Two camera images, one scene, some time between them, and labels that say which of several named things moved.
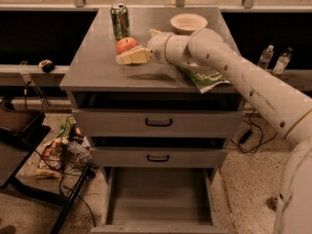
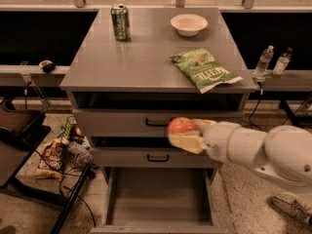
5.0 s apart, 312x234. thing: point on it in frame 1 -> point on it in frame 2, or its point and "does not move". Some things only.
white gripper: [157, 48] -> [214, 139]
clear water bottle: [266, 57] does not move
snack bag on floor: [52, 163] does not move
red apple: [126, 43] -> [180, 124]
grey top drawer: [157, 123] does not move
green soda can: [119, 14] does not move
